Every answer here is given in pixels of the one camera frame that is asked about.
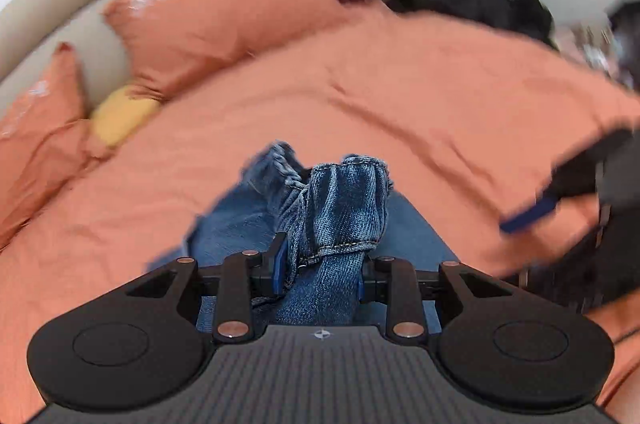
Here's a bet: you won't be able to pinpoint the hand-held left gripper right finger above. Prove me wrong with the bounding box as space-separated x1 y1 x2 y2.
357 254 507 342

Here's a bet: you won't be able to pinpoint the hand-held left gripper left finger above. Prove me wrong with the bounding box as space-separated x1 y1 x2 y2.
125 231 291 346

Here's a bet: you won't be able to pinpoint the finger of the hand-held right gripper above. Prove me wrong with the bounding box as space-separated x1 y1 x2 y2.
499 143 602 236

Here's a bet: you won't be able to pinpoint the blue denim pants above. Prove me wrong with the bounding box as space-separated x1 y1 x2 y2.
147 141 462 341

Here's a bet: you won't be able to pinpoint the bed with orange sheet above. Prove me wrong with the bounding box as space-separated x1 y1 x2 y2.
0 0 640 424

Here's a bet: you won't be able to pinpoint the black jacket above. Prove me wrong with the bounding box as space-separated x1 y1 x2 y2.
387 0 559 51

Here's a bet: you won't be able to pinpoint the yellow pillow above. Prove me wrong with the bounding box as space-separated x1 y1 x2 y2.
90 85 162 149

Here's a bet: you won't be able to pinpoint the orange embroidered pillow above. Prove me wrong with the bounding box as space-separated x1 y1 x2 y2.
0 43 103 251
102 0 362 101

